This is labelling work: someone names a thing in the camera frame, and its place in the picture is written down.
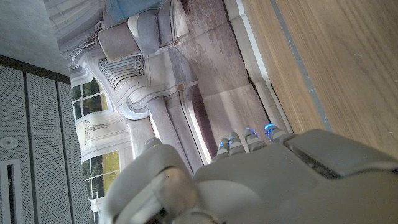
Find printed room backdrop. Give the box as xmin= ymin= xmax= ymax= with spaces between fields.
xmin=43 ymin=0 xmax=295 ymax=224

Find round white ceiling fixture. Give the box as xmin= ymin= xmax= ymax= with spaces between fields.
xmin=0 ymin=136 xmax=19 ymax=150

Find white ceiling slot vent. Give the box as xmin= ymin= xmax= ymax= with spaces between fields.
xmin=0 ymin=159 xmax=24 ymax=224

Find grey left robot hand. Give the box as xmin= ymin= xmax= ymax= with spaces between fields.
xmin=99 ymin=123 xmax=398 ymax=224

